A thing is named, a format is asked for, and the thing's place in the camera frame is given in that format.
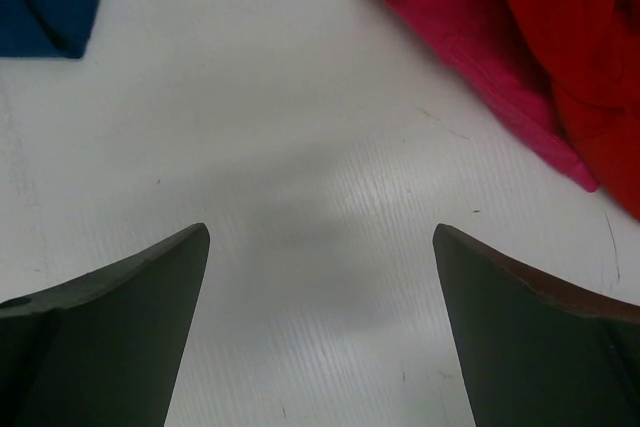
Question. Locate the red t-shirt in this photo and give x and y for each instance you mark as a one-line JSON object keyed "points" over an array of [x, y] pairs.
{"points": [[590, 49]]}

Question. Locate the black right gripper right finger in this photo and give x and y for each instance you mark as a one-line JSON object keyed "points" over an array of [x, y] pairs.
{"points": [[536, 350]]}

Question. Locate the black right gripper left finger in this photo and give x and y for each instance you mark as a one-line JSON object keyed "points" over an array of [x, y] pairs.
{"points": [[105, 348]]}

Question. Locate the pink t-shirt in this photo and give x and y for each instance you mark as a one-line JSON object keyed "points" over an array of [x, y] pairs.
{"points": [[481, 41]]}

